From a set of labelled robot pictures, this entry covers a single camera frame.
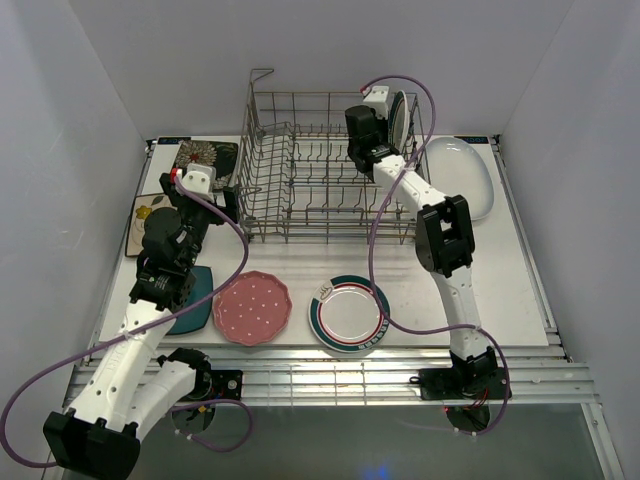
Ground cream floral square plate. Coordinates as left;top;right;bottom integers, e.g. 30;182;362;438
125;193;172;257

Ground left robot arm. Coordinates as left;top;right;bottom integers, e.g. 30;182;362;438
43;165;236;479

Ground pink dotted scalloped plate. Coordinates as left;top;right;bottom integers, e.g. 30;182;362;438
212;271;293;347

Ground white oval plate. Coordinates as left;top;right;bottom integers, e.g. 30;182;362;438
422;137;494;221

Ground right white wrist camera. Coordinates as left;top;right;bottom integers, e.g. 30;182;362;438
361;85;390;120

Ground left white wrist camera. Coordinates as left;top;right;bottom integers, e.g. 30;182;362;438
171;163;216;198

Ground black floral square plate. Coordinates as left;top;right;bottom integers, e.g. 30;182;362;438
173;140;239;191

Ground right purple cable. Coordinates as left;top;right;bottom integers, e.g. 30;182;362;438
357;75;511;435

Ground dark teal plate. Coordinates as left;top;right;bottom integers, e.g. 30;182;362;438
164;265;216;336

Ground green red rimmed white plate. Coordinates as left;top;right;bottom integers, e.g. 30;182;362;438
388;90;410;151

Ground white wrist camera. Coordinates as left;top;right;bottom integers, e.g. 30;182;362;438
171;163;216;198
361;85;390;120

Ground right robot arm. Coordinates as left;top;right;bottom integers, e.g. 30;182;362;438
345;105;510;400

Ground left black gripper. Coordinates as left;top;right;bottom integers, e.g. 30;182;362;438
160;176;239;269

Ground grey wire dish rack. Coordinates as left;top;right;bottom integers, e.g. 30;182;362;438
236;68;415;243

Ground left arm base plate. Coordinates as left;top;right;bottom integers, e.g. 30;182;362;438
208;370;244;401

